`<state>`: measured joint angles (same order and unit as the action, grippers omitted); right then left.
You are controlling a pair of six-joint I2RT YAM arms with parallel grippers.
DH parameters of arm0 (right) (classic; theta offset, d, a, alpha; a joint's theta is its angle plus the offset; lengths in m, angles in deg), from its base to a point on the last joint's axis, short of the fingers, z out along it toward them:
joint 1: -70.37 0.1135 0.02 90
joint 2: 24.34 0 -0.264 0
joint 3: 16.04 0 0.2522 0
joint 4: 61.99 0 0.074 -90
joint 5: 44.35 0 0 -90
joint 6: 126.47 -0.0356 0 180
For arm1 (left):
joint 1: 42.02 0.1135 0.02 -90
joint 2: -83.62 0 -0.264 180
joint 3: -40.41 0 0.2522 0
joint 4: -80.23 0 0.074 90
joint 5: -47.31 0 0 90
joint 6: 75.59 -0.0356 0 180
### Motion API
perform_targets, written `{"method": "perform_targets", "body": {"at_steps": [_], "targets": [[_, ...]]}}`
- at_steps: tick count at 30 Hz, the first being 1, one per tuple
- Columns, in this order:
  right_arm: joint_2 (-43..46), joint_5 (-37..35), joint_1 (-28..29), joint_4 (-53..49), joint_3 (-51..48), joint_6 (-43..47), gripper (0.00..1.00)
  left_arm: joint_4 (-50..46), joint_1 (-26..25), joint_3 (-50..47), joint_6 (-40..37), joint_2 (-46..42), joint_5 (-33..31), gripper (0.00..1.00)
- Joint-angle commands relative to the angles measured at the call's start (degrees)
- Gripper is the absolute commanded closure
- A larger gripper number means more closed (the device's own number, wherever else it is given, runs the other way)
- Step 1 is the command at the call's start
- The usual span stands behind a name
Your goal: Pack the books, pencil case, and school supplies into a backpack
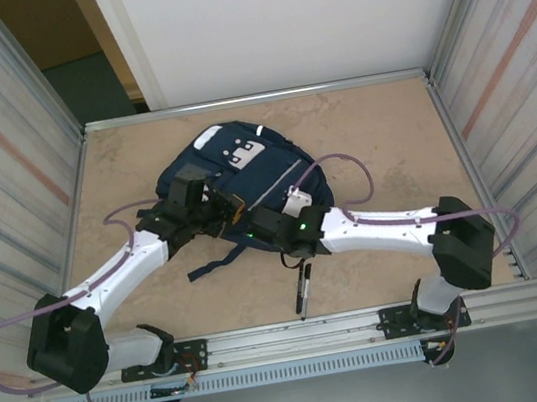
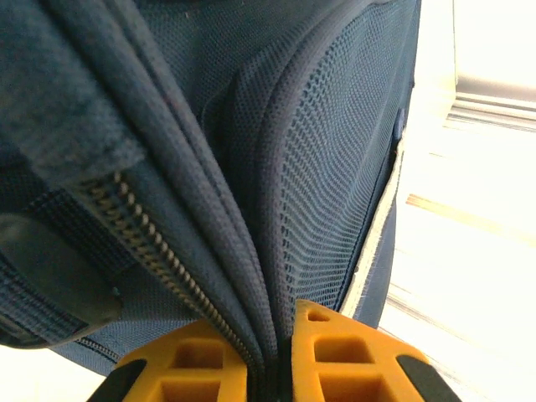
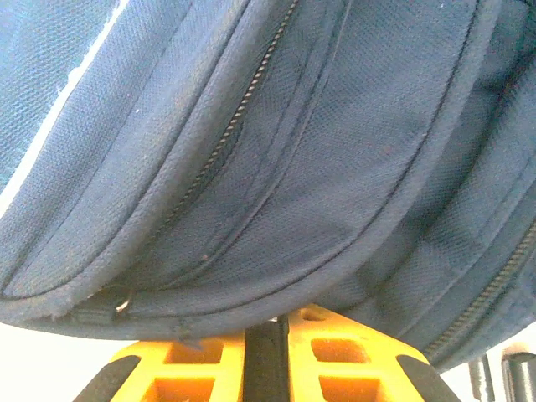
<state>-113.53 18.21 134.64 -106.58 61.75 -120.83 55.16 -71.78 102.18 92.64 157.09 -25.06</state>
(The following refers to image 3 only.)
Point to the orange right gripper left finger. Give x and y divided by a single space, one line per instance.
176 368

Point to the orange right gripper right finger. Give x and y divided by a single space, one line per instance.
301 377

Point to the navy blue backpack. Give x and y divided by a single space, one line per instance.
293 146

